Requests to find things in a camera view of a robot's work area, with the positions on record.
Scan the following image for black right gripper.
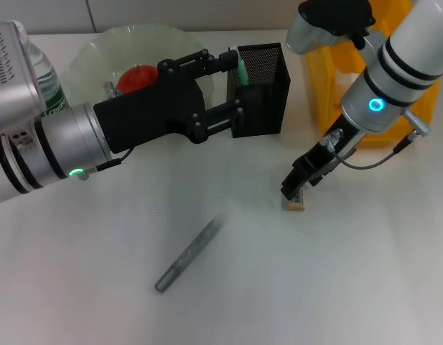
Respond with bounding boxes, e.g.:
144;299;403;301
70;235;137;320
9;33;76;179
279;117;366;201

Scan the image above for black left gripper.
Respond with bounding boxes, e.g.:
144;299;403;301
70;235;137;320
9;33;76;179
93;49;244;154

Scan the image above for beige eraser with barcode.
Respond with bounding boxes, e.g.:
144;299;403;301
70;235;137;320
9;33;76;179
281;188;309;212

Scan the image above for green thread snips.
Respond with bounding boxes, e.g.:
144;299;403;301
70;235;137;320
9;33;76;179
229;44;251;88

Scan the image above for black mesh pen holder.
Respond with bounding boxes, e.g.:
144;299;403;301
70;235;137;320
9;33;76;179
225;42;292;139

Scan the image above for orange fruit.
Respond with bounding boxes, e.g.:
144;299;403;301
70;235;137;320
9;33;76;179
116;64;159;95

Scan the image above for clear bottle with green label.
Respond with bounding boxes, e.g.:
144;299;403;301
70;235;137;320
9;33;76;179
26;40;72;119

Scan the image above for grey pen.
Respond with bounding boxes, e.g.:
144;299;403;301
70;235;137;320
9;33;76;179
154;215;224;293

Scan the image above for pale green wavy fruit plate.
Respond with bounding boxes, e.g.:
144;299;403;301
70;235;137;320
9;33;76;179
60;22;217;109

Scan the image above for yellow plastic bin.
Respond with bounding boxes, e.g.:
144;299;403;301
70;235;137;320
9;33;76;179
304;0;443;150

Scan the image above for right gripper cable with plug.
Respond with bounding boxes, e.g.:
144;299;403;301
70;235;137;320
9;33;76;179
322;109;434;170

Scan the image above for gripper cable with plug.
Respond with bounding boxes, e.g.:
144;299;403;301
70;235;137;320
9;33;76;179
322;109;434;170
76;81;135;181

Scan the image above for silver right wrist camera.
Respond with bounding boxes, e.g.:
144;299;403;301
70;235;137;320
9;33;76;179
285;0;377;55

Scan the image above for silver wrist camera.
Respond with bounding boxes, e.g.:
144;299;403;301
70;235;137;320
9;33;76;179
285;0;377;55
0;20;43;137

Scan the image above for left gripper cable with plug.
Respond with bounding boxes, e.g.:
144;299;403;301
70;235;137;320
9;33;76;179
76;81;135;181

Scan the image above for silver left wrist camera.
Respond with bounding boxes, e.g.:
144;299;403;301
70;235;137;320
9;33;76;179
0;20;43;137

